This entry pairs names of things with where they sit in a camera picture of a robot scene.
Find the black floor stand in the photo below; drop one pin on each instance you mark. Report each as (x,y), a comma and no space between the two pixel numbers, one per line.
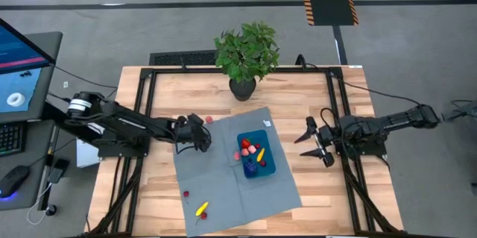
(462,111)

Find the small black round object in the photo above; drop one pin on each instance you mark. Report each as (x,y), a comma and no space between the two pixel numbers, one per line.
(51,210)

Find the black computer mouse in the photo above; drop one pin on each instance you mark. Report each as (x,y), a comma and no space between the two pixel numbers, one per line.
(13,180)

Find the black smartphone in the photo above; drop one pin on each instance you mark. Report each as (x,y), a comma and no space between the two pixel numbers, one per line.
(59,171)

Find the dark grey side desk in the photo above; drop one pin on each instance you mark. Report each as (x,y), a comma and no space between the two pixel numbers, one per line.
(33,144)

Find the backlit black keyboard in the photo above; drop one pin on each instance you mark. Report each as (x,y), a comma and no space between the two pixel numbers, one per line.
(9,139)

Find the green potted plant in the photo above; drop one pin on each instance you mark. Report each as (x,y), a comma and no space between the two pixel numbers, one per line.
(246,53)

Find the white box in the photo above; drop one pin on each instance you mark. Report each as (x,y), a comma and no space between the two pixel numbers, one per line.
(85,154)

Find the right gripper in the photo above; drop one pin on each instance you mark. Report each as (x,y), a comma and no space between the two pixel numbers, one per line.
(328,137)

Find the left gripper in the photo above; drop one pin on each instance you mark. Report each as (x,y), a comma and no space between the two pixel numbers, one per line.
(190,130)

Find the red toy strawberry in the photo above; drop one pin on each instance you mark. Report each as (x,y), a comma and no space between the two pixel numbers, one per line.
(245,143)

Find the pink toy peach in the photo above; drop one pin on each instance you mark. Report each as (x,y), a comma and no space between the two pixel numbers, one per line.
(209,119)
(244,152)
(237,156)
(252,149)

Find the black table frame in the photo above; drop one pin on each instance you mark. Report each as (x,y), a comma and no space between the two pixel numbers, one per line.
(186,70)

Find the black floor vent grille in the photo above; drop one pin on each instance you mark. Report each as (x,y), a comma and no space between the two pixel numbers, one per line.
(179,59)

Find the yellow toy banana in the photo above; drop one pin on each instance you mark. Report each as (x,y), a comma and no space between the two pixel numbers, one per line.
(201,209)
(261,154)

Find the blue plastic tupperware container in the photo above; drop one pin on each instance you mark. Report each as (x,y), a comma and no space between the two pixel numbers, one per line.
(270,139)

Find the grey cloth mat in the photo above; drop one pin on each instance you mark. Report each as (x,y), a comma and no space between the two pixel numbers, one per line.
(216,178)

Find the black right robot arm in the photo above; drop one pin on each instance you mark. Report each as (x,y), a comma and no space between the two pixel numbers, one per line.
(391,122)

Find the tilted computer screen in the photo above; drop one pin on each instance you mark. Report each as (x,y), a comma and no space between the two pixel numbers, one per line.
(18,81)

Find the purple toy grape bunch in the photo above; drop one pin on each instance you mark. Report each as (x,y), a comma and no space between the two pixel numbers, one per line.
(250,168)

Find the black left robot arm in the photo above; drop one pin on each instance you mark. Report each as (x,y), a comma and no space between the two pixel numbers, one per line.
(123,122)

